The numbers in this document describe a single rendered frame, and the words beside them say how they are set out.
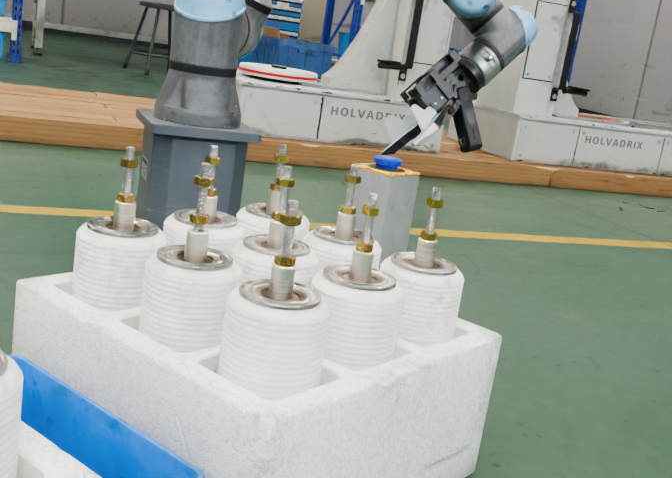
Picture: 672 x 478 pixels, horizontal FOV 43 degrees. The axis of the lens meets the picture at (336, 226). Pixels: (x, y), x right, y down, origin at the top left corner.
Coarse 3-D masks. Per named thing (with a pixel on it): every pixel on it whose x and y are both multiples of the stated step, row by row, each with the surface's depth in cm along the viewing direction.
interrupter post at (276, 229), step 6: (270, 222) 92; (276, 222) 91; (270, 228) 92; (276, 228) 91; (282, 228) 91; (270, 234) 92; (276, 234) 92; (282, 234) 92; (270, 240) 92; (276, 240) 92; (270, 246) 92; (276, 246) 92
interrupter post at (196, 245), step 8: (192, 232) 82; (200, 232) 83; (208, 232) 83; (192, 240) 82; (200, 240) 82; (192, 248) 83; (200, 248) 83; (184, 256) 83; (192, 256) 83; (200, 256) 83
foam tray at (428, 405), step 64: (64, 320) 86; (128, 320) 86; (128, 384) 80; (192, 384) 74; (320, 384) 81; (384, 384) 80; (448, 384) 90; (192, 448) 75; (256, 448) 69; (320, 448) 75; (384, 448) 83; (448, 448) 95
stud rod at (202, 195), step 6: (204, 168) 81; (210, 168) 82; (204, 174) 82; (198, 186) 82; (198, 192) 82; (204, 192) 82; (198, 198) 82; (204, 198) 82; (198, 204) 82; (204, 204) 82; (198, 210) 82; (204, 210) 83; (198, 228) 83
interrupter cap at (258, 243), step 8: (248, 240) 93; (256, 240) 93; (264, 240) 94; (296, 240) 96; (248, 248) 91; (256, 248) 90; (264, 248) 90; (296, 248) 93; (304, 248) 93; (296, 256) 90
